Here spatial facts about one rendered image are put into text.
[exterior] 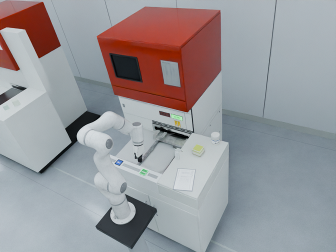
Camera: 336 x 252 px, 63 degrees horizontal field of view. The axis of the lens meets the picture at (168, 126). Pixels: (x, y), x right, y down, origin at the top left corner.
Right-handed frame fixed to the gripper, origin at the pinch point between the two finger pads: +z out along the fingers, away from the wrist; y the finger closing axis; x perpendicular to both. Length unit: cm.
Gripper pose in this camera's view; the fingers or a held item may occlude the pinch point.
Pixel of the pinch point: (139, 159)
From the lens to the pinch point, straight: 212.8
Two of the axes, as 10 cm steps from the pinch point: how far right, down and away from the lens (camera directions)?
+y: -5.2, 4.4, -7.3
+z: 0.3, 8.7, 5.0
